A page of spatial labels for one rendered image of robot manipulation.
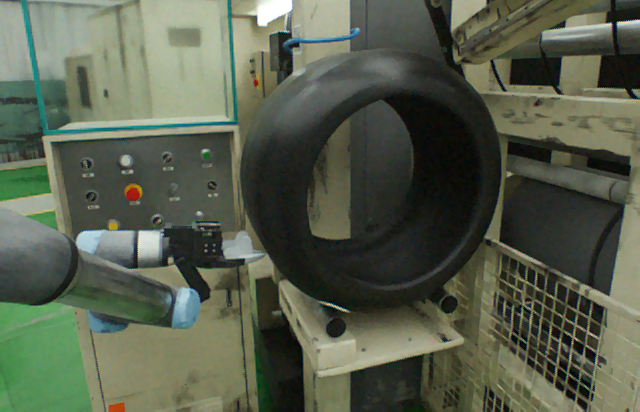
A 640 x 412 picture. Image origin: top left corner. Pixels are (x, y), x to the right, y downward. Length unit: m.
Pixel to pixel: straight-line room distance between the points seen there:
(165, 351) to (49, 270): 1.10
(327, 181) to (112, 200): 0.67
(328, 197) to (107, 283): 0.73
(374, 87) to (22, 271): 0.62
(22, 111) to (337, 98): 9.02
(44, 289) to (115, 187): 0.92
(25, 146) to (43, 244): 9.15
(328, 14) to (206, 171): 0.63
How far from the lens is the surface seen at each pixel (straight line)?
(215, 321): 1.64
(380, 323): 1.21
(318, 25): 1.23
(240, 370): 1.76
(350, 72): 0.88
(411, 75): 0.91
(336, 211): 1.30
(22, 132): 9.72
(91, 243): 0.95
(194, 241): 0.95
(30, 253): 0.61
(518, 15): 1.13
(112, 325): 0.97
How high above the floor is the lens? 1.42
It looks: 15 degrees down
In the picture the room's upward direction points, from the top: 1 degrees counter-clockwise
